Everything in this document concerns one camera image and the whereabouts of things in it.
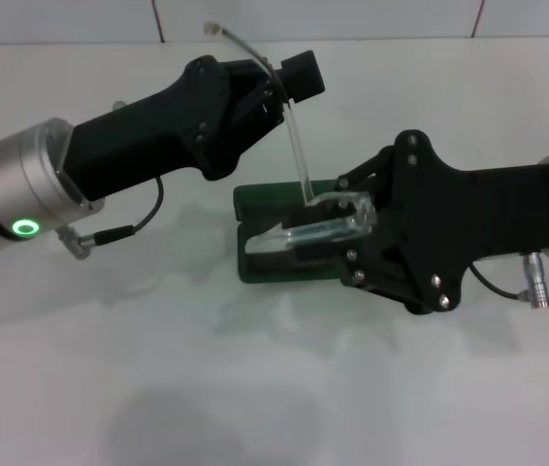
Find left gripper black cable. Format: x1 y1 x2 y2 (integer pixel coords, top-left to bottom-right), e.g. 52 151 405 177
55 176 168 262

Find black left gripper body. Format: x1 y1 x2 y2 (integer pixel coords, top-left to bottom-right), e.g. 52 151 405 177
63 54 276 203

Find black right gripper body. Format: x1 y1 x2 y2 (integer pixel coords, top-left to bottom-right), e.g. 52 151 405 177
343 128 549 316

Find dark green glasses case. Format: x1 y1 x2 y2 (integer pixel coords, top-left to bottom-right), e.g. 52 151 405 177
232 178 353 285

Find clear plastic glasses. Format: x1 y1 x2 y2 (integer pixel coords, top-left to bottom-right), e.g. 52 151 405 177
203 20 378 257

